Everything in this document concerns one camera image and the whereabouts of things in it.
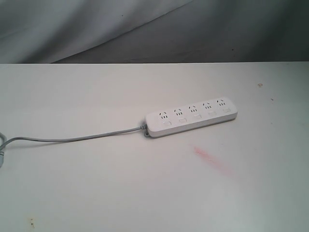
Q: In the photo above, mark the white five-outlet power strip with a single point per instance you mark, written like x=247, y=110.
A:
x=190, y=117

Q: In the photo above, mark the grey backdrop cloth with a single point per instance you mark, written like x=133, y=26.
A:
x=153, y=31

